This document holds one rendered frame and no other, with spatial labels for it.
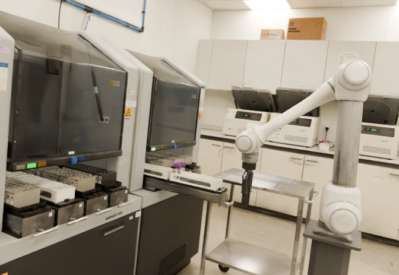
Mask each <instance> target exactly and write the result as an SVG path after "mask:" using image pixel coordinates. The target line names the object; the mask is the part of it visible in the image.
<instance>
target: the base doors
mask: <svg viewBox="0 0 399 275"><path fill-rule="evenodd" d="M211 144H215V145H218V146H214V145H211ZM219 145H221V146H219ZM203 146H204V147H208V148H203ZM224 146H227V147H232V148H226V147H224ZM219 150H221V151H219ZM219 152H220V155H219ZM236 152H240V151H239V150H238V148H237V147H236V144H232V143H224V142H220V141H213V140H206V139H202V138H200V142H199V152H198V163H197V166H200V167H201V173H203V174H207V176H212V175H215V174H217V173H220V172H223V171H225V170H229V169H231V168H234V167H235V168H239V169H242V162H243V161H242V160H241V159H242V154H239V153H236ZM218 155H219V157H218ZM291 157H294V158H298V159H301V160H298V159H291ZM304 159H305V162H304ZM278 160H285V161H287V162H279V161H278ZM306 160H312V161H317V162H318V163H317V162H310V161H306ZM300 163H301V165H300ZM333 163H334V159H326V158H322V157H315V156H307V155H302V154H295V153H288V152H284V151H277V150H270V149H266V148H263V149H262V148H260V150H259V156H258V162H257V163H256V169H255V170H253V171H254V172H260V173H266V174H270V175H275V176H281V177H285V178H291V179H297V180H303V181H306V182H313V183H315V187H314V190H315V191H319V194H318V196H317V197H316V199H315V201H314V202H313V204H312V210H311V218H310V219H311V220H316V221H318V219H319V205H320V199H321V193H322V189H323V187H324V185H325V184H326V183H327V181H329V180H330V179H332V176H333ZM303 164H304V166H303ZM306 164H308V165H307V166H306ZM302 173H303V175H302ZM390 173H392V174H396V175H399V170H398V169H390V168H386V167H379V166H372V165H364V164H360V163H358V167H357V181H356V186H357V187H358V188H359V189H360V190H361V192H362V224H361V226H360V228H359V229H358V231H361V232H366V233H371V234H374V235H378V236H383V237H386V238H391V239H396V240H398V241H399V231H398V229H399V176H396V175H390ZM372 175H375V176H381V177H385V179H382V178H376V177H372ZM241 190H242V186H239V185H235V192H234V198H233V201H236V202H239V203H241V202H242V193H241ZM251 191H252V192H250V198H249V205H252V206H257V207H261V208H266V209H269V210H273V211H277V212H281V213H285V214H290V215H293V216H297V214H298V213H297V210H298V205H299V200H300V199H299V198H294V197H289V196H285V195H280V194H275V193H272V192H267V191H261V190H258V189H253V188H252V189H251ZM397 237H398V239H397Z"/></svg>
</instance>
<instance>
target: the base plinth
mask: <svg viewBox="0 0 399 275"><path fill-rule="evenodd" d="M233 206H234V207H238V208H243V209H246V210H250V211H255V212H258V213H262V214H267V215H270V216H274V217H279V218H282V219H287V220H291V221H294V222H297V216H293V215H290V214H285V213H281V212H277V211H273V210H269V209H266V208H261V207H257V206H252V205H247V206H246V207H245V206H241V203H239V202H236V201H234V203H233ZM302 223H303V224H305V223H306V218H302ZM360 232H361V231H360ZM361 233H362V238H364V239H368V240H372V241H376V242H380V243H383V244H388V245H393V246H397V247H399V241H398V240H396V239H391V238H386V237H383V236H378V235H374V234H371V233H366V232H361Z"/></svg>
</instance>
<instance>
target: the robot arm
mask: <svg viewBox="0 0 399 275"><path fill-rule="evenodd" d="M371 79H372V70H371V68H370V66H369V65H368V64H367V63H365V62H364V61H361V60H358V59H352V60H349V61H346V62H344V63H343V64H341V65H340V66H339V68H338V69H337V71H336V73H335V74H334V76H332V77H331V78H330V79H329V80H328V81H326V82H325V83H324V84H323V85H322V86H321V87H320V88H319V89H317V90H316V91H315V92H314V93H312V94H311V95H310V96H309V97H307V98H306V99H305V100H303V101H302V102H300V103H298V104H297V105H295V106H294V107H292V108H290V109H289V110H287V111H286V112H284V113H282V114H281V115H279V116H278V117H276V118H274V119H273V120H271V121H270V122H267V123H266V124H264V125H262V126H261V125H260V124H258V123H256V122H247V123H246V125H245V127H244V129H243V132H241V133H240V134H238V135H237V137H236V140H235V144H236V147H237V149H238V150H239V151H240V152H242V159H241V160H242V161H243V162H242V169H244V170H245V172H244V174H243V175H242V190H241V193H242V202H241V206H245V207H246V206H247V205H249V198H250V192H252V191H251V189H252V181H253V176H254V173H253V172H252V171H253V170H255V169H256V166H257V162H258V156H259V150H260V148H261V146H262V145H264V144H265V140H266V138H267V137H268V136H269V135H271V134H272V133H274V132H275V131H277V130H278V129H280V128H281V127H283V126H285V125H287V124H288V123H290V122H291V121H294V120H295V119H297V118H298V117H300V116H302V115H304V114H305V113H307V112H309V111H310V110H312V109H315V108H316V107H318V106H321V105H323V104H325V103H327V102H330V101H332V100H335V99H337V100H338V114H337V127H336V135H335V149H334V163H333V170H332V179H330V180H329V181H327V183H326V184H325V185H324V187H323V189H322V193H321V199H320V205H319V219H318V221H317V222H316V227H315V229H313V232H312V233H314V234H316V235H322V236H327V237H330V238H334V239H338V240H341V241H345V242H348V243H352V242H353V240H352V233H354V232H355V231H357V230H358V229H359V228H360V226H361V224H362V192H361V190H360V189H359V188H358V187H357V186H356V181H357V167H358V160H359V147H360V134H361V126H362V113H363V102H365V101H366V99H367V98H368V94H369V89H370V85H371Z"/></svg>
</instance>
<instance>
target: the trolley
mask: <svg viewBox="0 0 399 275"><path fill-rule="evenodd" d="M244 172H245V170H244V169H239V168H235V167H234V168H231V169H229V170H225V171H223V172H220V173H217V174H215V175H212V176H211V177H214V178H220V179H222V180H223V182H225V183H228V184H231V190H230V200H229V202H232V201H233V198H234V192H235V185H239V186H242V175H243V174H244ZM252 172H253V173H254V176H253V181H252V188H253V189H258V190H261V191H267V192H272V193H275V194H280V195H285V196H289V197H294V198H299V199H300V200H299V209H298V214H297V223H296V233H295V237H294V247H293V256H290V255H286V254H282V253H280V252H276V251H272V250H270V249H266V248H262V247H260V246H256V245H252V244H248V243H246V242H242V241H238V240H235V239H232V238H229V234H230V224H231V218H232V208H233V204H232V205H230V206H229V210H228V216H227V226H226V236H225V240H224V241H223V242H222V243H221V244H219V245H218V246H217V247H216V248H214V249H213V250H212V251H211V252H210V253H209V254H208V255H206V253H207V243H208V233H209V227H210V216H211V206H212V202H211V201H207V211H206V217H205V228H204V238H203V245H202V255H201V265H200V271H199V275H204V270H205V261H206V260H207V261H211V262H213V263H216V264H218V267H219V269H220V270H221V271H222V272H227V271H228V270H229V268H232V269H234V270H237V271H241V272H243V273H246V274H250V275H296V273H297V271H298V269H299V266H300V269H299V275H303V269H304V264H305V255H306V246H307V241H308V238H306V237H303V246H302V255H301V259H300V258H298V257H297V253H298V248H299V239H300V230H301V225H302V216H303V208H304V203H308V209H307V214H306V223H305V229H306V227H307V225H308V223H309V221H310V218H311V210H312V204H313V202H314V201H315V199H316V197H317V196H318V194H319V191H315V190H314V187H315V183H313V182H306V181H301V180H297V179H291V178H285V177H281V176H275V175H270V174H266V173H260V172H254V171H252ZM314 193H316V194H315V196H314ZM308 194H309V200H305V198H306V197H307V196H308ZM313 196H314V197H313Z"/></svg>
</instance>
